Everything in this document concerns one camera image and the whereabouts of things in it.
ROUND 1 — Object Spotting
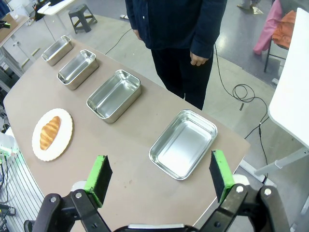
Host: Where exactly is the green-padded right gripper right finger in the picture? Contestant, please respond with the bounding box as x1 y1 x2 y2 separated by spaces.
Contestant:
199 149 290 232

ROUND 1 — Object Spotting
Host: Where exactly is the green-padded right gripper left finger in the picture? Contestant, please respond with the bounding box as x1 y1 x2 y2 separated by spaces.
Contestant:
35 155 113 232

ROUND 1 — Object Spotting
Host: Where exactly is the croissant bread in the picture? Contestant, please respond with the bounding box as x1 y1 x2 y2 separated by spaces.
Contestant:
39 116 61 150

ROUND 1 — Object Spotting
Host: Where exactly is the medium rectangular steel container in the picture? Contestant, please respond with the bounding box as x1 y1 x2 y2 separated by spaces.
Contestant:
86 70 142 124

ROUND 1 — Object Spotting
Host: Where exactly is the deep narrow steel container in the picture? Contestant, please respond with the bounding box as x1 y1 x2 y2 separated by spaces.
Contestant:
56 49 100 91

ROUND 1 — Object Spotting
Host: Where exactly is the small narrow steel container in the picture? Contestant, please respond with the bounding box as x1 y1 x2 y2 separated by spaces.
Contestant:
41 35 74 67

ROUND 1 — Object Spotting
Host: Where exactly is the person's left hand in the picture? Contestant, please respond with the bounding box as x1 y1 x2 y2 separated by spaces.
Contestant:
189 51 210 67

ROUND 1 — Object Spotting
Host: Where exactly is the large shallow steel tray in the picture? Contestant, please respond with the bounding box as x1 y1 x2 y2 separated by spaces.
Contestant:
148 109 218 181

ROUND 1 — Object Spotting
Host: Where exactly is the white scalloped round plate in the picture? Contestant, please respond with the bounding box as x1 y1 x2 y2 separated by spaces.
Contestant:
31 108 73 162

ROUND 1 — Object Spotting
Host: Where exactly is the white side table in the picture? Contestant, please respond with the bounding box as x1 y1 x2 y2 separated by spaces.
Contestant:
239 7 309 187

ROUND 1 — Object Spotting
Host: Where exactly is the person in dark clothes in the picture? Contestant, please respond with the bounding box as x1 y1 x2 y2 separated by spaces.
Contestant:
125 0 228 111

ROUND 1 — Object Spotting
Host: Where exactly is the pink garment on chair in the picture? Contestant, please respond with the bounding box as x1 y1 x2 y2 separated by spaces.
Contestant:
253 0 290 56

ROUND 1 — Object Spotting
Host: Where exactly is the orange cloth on chair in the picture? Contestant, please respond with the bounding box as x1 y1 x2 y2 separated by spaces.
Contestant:
272 10 296 49

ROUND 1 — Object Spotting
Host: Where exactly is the grey plastic stool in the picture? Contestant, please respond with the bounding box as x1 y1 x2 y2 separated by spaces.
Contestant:
68 6 98 34

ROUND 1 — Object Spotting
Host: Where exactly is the white desk in background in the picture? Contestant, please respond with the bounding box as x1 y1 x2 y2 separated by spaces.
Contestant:
37 0 73 15

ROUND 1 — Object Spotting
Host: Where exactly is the black floor cable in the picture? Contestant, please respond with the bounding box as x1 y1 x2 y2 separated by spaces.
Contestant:
213 43 272 187

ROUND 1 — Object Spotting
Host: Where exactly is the black metal chair frame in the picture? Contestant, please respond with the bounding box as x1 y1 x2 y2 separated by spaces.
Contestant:
263 33 290 73

